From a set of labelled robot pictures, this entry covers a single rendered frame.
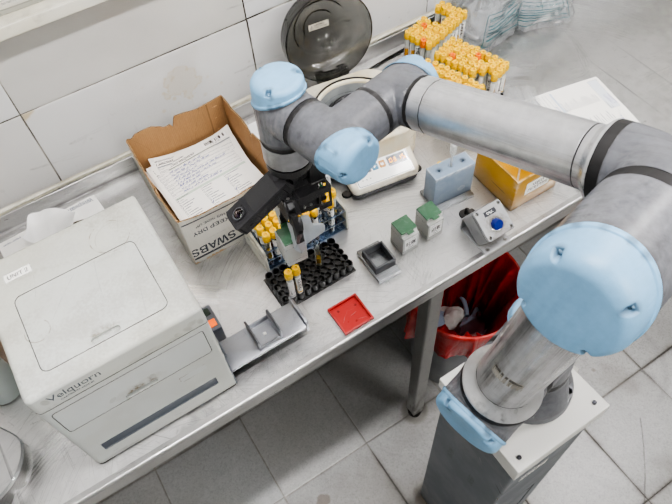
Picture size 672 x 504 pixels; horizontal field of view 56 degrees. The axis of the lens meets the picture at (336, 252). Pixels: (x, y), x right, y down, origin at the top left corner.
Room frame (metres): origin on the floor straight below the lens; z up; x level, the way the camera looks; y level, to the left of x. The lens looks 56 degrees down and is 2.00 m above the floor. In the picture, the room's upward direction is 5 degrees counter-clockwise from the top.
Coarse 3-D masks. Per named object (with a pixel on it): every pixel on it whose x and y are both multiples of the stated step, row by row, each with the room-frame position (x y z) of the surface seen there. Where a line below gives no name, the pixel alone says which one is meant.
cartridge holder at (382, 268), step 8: (368, 248) 0.75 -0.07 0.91; (376, 248) 0.75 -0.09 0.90; (384, 248) 0.75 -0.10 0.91; (360, 256) 0.74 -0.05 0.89; (368, 256) 0.73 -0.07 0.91; (376, 256) 0.74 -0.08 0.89; (384, 256) 0.74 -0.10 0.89; (392, 256) 0.72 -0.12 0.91; (368, 264) 0.72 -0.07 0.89; (376, 264) 0.72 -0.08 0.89; (384, 264) 0.70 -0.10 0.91; (392, 264) 0.71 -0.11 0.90; (376, 272) 0.69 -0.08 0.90; (384, 272) 0.70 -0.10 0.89; (392, 272) 0.70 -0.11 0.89; (400, 272) 0.70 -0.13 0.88; (376, 280) 0.69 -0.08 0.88; (384, 280) 0.68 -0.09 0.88
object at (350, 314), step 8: (352, 296) 0.65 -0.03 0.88; (336, 304) 0.63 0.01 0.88; (344, 304) 0.64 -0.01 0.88; (352, 304) 0.63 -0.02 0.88; (360, 304) 0.63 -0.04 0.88; (336, 312) 0.62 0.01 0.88; (344, 312) 0.62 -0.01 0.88; (352, 312) 0.62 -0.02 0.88; (360, 312) 0.61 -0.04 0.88; (368, 312) 0.61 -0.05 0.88; (336, 320) 0.60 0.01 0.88; (344, 320) 0.60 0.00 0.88; (352, 320) 0.60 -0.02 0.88; (360, 320) 0.60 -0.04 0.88; (368, 320) 0.59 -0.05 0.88; (344, 328) 0.58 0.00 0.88; (352, 328) 0.58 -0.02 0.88
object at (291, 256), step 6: (276, 234) 0.66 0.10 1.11; (276, 240) 0.67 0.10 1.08; (282, 246) 0.64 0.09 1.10; (288, 246) 0.63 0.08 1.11; (306, 246) 0.64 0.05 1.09; (282, 252) 0.65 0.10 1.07; (288, 252) 0.63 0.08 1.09; (294, 252) 0.63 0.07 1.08; (306, 252) 0.64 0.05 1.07; (288, 258) 0.63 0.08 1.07; (294, 258) 0.63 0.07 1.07; (300, 258) 0.64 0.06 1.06; (306, 258) 0.64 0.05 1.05; (288, 264) 0.63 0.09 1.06
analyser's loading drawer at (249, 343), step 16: (288, 304) 0.63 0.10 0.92; (256, 320) 0.59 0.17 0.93; (272, 320) 0.58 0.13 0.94; (288, 320) 0.59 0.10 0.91; (304, 320) 0.58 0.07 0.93; (240, 336) 0.57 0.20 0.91; (256, 336) 0.56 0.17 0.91; (272, 336) 0.56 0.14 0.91; (288, 336) 0.56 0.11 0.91; (240, 352) 0.53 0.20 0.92; (256, 352) 0.53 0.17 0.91
